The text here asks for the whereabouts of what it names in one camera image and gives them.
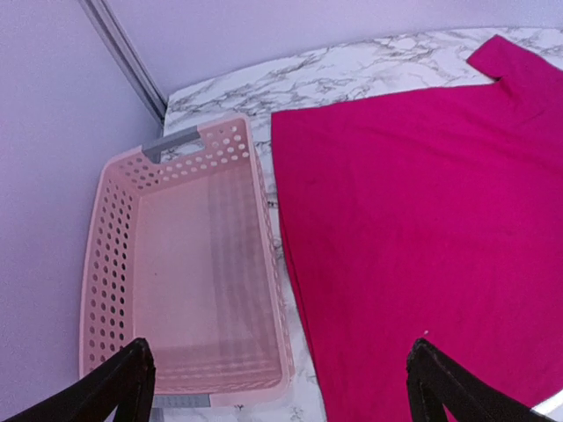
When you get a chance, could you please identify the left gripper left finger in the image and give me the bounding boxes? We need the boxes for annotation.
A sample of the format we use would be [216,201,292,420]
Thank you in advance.
[9,338,156,422]

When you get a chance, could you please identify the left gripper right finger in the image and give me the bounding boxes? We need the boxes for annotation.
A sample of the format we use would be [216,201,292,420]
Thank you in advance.
[406,338,541,421]

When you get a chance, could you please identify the red t-shirt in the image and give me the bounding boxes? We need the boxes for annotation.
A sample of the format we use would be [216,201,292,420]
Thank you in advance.
[271,36,562,421]

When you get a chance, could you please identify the pink plastic basket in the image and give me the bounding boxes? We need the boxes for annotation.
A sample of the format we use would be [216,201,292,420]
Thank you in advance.
[79,114,294,407]

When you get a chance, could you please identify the left aluminium post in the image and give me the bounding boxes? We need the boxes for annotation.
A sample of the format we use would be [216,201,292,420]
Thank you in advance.
[79,0,167,127]

